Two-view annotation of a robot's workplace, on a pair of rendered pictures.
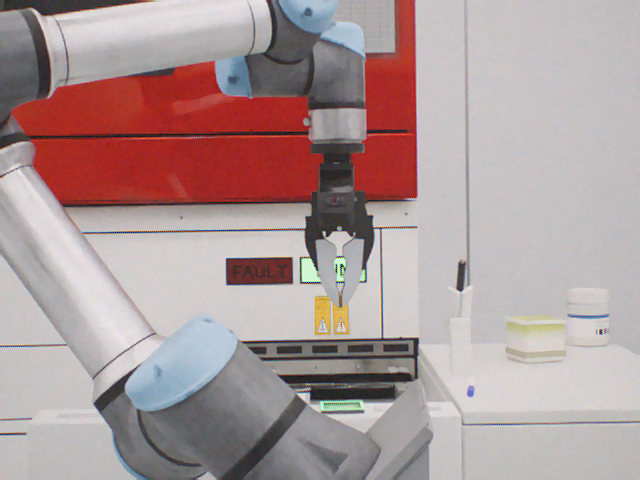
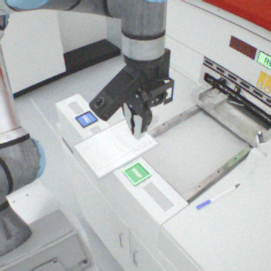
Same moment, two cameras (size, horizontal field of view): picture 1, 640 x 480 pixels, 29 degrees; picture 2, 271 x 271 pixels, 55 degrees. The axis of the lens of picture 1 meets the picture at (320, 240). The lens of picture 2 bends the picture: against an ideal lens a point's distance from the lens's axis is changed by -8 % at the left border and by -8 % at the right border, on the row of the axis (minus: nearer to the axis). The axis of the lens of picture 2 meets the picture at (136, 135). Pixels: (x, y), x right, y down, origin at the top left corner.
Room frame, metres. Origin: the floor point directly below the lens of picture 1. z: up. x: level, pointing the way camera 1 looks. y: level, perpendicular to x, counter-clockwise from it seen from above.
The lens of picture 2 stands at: (1.35, -0.37, 1.56)
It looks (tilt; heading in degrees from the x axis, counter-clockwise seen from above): 46 degrees down; 54
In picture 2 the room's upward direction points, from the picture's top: straight up
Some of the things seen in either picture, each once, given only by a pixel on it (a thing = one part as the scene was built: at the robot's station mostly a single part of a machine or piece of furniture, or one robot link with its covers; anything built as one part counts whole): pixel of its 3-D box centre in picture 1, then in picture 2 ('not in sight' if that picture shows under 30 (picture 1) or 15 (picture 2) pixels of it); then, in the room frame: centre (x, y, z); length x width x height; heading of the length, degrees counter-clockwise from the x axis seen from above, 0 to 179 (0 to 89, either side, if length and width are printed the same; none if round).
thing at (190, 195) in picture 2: not in sight; (226, 168); (1.91, -0.11, 0.84); 0.50 x 0.02 x 0.03; 1
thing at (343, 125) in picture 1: (334, 127); (142, 41); (1.62, -0.02, 1.33); 0.08 x 0.08 x 0.05
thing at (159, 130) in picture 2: not in sight; (172, 122); (1.91, 0.16, 0.84); 0.50 x 0.02 x 0.03; 1
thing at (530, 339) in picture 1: (535, 338); not in sight; (1.98, -0.34, 1.00); 0.07 x 0.07 x 0.07; 16
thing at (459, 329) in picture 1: (458, 329); (257, 153); (1.87, -0.21, 1.03); 0.06 x 0.04 x 0.13; 1
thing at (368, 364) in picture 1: (290, 386); (240, 98); (2.18, 0.06, 0.89); 0.44 x 0.02 x 0.10; 91
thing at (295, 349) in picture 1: (289, 349); (245, 85); (2.19, 0.06, 0.96); 0.44 x 0.01 x 0.02; 91
